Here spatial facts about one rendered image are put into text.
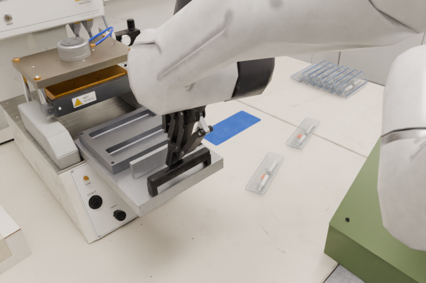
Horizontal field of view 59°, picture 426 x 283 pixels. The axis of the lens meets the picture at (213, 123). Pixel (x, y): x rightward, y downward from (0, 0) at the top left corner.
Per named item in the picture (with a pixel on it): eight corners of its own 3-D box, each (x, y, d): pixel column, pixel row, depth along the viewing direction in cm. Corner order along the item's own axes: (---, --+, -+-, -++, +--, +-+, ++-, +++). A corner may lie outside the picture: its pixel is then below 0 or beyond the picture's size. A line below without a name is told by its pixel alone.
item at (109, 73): (33, 87, 104) (23, 55, 98) (106, 65, 116) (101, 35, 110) (58, 110, 92) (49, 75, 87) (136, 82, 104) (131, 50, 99)
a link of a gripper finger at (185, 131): (197, 99, 66) (202, 105, 65) (187, 141, 74) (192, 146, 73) (179, 108, 64) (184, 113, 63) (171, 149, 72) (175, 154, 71)
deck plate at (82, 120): (-1, 104, 116) (-2, 101, 116) (101, 71, 135) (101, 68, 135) (57, 175, 87) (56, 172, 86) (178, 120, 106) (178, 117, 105)
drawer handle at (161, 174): (148, 191, 74) (145, 176, 72) (205, 160, 82) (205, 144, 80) (153, 197, 73) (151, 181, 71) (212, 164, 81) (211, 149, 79)
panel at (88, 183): (97, 239, 92) (67, 170, 88) (193, 183, 108) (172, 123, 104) (99, 242, 90) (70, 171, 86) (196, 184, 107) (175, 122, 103)
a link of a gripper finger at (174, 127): (175, 105, 64) (170, 99, 64) (167, 144, 72) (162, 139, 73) (194, 97, 66) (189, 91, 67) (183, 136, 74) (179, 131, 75)
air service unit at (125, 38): (107, 68, 124) (99, 25, 116) (145, 56, 132) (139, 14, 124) (115, 73, 121) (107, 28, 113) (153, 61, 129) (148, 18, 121)
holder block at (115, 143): (79, 141, 89) (77, 132, 88) (150, 111, 100) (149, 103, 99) (113, 175, 79) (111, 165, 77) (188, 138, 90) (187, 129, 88)
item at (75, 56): (14, 83, 106) (-1, 39, 99) (112, 53, 123) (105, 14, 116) (45, 116, 90) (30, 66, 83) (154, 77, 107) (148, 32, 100)
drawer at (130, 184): (76, 153, 92) (68, 126, 88) (151, 120, 104) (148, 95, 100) (140, 220, 73) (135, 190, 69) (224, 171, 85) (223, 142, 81)
